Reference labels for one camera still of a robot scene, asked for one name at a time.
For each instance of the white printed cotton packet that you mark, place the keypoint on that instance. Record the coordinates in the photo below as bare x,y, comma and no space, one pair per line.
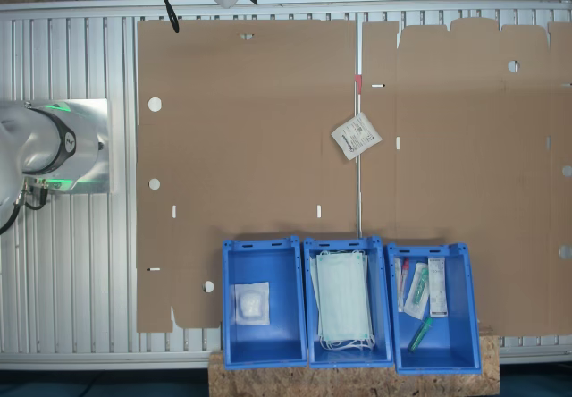
356,136

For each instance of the clear bag with cotton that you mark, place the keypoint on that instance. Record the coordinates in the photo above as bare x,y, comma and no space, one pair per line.
251,303

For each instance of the blue bin with cotton bag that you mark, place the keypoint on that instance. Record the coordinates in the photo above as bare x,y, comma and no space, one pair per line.
268,339

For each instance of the brown cardboard sheet with notches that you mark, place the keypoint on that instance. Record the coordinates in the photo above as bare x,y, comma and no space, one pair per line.
469,169

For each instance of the stack of white masks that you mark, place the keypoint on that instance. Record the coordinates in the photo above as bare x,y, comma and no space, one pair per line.
344,298

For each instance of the red-capped tube in packet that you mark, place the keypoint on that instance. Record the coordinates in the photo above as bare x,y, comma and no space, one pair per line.
402,285

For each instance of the long white printed packet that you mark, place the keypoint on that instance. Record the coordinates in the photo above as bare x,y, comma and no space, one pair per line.
438,289

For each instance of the blue bin with masks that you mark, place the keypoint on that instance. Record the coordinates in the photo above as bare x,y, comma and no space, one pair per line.
380,325

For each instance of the loose green tube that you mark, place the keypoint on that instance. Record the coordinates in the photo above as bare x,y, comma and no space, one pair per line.
421,334

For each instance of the chipboard wood block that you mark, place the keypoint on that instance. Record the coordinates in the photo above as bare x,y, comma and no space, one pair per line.
357,381

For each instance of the blue bin with tubes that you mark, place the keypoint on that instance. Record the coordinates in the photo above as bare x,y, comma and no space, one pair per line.
451,348

